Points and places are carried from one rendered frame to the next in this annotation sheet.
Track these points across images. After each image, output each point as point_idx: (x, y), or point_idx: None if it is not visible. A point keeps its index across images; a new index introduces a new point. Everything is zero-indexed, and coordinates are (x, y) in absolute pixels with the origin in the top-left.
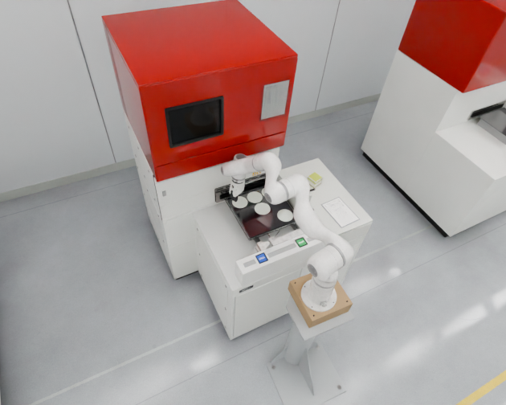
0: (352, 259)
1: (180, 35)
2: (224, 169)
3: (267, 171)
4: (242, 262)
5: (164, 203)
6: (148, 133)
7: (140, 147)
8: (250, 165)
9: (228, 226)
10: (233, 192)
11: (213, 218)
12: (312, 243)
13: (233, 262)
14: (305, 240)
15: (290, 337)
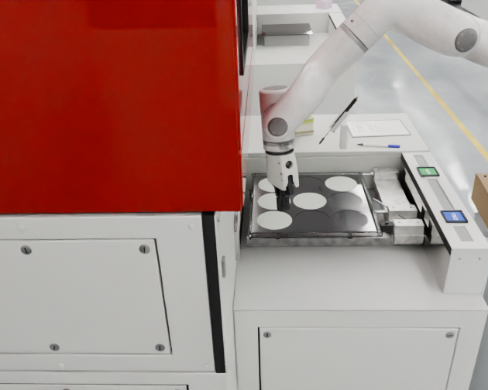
0: None
1: None
2: (289, 111)
3: (414, 11)
4: (458, 240)
5: (224, 304)
6: (232, 18)
7: (69, 211)
8: (348, 52)
9: (309, 268)
10: (294, 176)
11: (275, 283)
12: (432, 163)
13: (411, 287)
14: (426, 166)
15: None
